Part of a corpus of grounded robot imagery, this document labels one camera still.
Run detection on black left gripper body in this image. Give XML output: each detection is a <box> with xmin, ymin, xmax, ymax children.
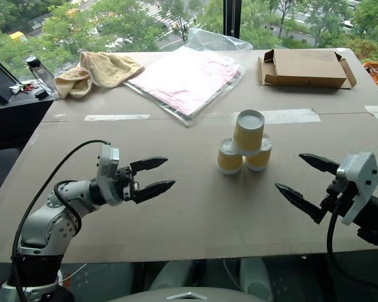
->
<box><xmin>113</xmin><ymin>167</ymin><xmax>142</xmax><ymax>203</ymax></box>

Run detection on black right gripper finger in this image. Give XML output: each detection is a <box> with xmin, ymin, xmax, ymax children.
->
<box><xmin>274</xmin><ymin>182</ymin><xmax>329</xmax><ymax>225</ymax></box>
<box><xmin>298</xmin><ymin>153</ymin><xmax>341</xmax><ymax>176</ymax></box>

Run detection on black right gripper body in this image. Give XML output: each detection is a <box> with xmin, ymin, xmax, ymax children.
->
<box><xmin>320</xmin><ymin>175</ymin><xmax>359</xmax><ymax>218</ymax></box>

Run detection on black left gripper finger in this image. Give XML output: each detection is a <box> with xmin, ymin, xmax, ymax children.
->
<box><xmin>129</xmin><ymin>156</ymin><xmax>169</xmax><ymax>177</ymax></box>
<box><xmin>132</xmin><ymin>179</ymin><xmax>176</xmax><ymax>204</ymax></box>

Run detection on yellow paper cup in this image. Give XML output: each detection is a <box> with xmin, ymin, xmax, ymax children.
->
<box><xmin>216</xmin><ymin>137</ymin><xmax>243</xmax><ymax>176</ymax></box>
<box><xmin>243</xmin><ymin>133</ymin><xmax>273</xmax><ymax>172</ymax></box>
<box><xmin>232</xmin><ymin>109</ymin><xmax>266</xmax><ymax>157</ymax></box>

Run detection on grey rounded shape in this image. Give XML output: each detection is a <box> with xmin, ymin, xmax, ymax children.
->
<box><xmin>238</xmin><ymin>257</ymin><xmax>274</xmax><ymax>301</ymax></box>
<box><xmin>149</xmin><ymin>260</ymin><xmax>195</xmax><ymax>292</ymax></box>

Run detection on clear bag with pink sheets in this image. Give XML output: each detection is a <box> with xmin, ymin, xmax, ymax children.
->
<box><xmin>123</xmin><ymin>28</ymin><xmax>255</xmax><ymax>128</ymax></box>

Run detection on flat brown cardboard box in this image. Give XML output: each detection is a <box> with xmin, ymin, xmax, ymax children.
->
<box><xmin>257</xmin><ymin>48</ymin><xmax>358</xmax><ymax>90</ymax></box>

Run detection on cream yellow towel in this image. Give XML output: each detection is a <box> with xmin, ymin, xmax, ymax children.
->
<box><xmin>54</xmin><ymin>50</ymin><xmax>145</xmax><ymax>99</ymax></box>

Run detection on silver robot torso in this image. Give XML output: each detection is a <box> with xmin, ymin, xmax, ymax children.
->
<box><xmin>106</xmin><ymin>286</ymin><xmax>263</xmax><ymax>302</ymax></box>

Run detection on black side cabinet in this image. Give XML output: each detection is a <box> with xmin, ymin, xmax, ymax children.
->
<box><xmin>0</xmin><ymin>49</ymin><xmax>57</xmax><ymax>150</ymax></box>

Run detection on clear bottle with black cap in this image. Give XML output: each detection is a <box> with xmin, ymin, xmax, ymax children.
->
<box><xmin>25</xmin><ymin>56</ymin><xmax>57</xmax><ymax>96</ymax></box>

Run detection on bunch of keys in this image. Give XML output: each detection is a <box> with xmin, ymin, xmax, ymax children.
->
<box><xmin>8</xmin><ymin>81</ymin><xmax>40</xmax><ymax>96</ymax></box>

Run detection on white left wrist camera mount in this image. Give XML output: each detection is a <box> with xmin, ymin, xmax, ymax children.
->
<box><xmin>95</xmin><ymin>143</ymin><xmax>121</xmax><ymax>207</ymax></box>

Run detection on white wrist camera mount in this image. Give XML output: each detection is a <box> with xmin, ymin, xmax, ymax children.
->
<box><xmin>336</xmin><ymin>151</ymin><xmax>378</xmax><ymax>226</ymax></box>
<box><xmin>95</xmin><ymin>143</ymin><xmax>121</xmax><ymax>207</ymax></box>

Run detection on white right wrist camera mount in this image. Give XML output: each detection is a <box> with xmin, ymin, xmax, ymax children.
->
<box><xmin>336</xmin><ymin>151</ymin><xmax>378</xmax><ymax>226</ymax></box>

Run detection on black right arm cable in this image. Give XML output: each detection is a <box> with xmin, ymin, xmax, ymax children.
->
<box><xmin>326</xmin><ymin>188</ymin><xmax>351</xmax><ymax>264</ymax></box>

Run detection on black window frame post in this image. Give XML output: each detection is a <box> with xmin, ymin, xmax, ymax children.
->
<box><xmin>222</xmin><ymin>0</ymin><xmax>243</xmax><ymax>52</ymax></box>

